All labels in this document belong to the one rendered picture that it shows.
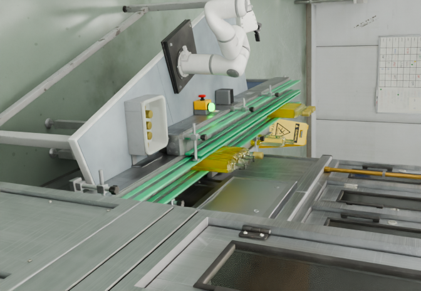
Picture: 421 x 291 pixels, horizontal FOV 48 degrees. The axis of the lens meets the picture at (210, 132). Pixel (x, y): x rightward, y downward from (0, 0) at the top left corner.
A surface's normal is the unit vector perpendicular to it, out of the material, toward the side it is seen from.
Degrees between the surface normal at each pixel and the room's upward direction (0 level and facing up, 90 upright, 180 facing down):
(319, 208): 90
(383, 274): 90
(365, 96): 90
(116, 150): 0
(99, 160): 0
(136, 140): 90
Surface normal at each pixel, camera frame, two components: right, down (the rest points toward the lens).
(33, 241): -0.06, -0.97
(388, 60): -0.42, 0.24
